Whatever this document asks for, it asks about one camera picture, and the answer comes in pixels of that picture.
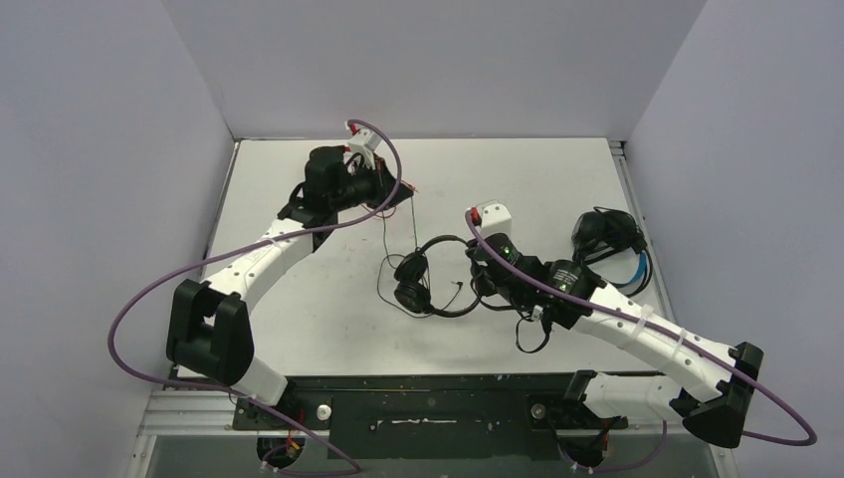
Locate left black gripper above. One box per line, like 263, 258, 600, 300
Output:
329, 155, 412, 212

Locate small black headphones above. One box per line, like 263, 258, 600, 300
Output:
375, 198, 482, 319

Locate large black blue headphones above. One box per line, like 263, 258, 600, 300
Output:
570, 206, 654, 298

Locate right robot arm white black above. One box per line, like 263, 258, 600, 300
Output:
467, 233, 763, 449

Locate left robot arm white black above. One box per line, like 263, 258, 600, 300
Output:
165, 145, 414, 428

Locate red headphones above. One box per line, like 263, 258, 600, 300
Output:
377, 180, 418, 220

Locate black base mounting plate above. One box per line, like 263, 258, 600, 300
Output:
164, 372, 661, 463

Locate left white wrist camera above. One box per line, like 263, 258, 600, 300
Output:
347, 123, 382, 160

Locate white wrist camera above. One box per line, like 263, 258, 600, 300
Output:
347, 123, 382, 160
469, 200, 512, 238

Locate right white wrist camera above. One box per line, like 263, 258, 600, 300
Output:
469, 200, 512, 238

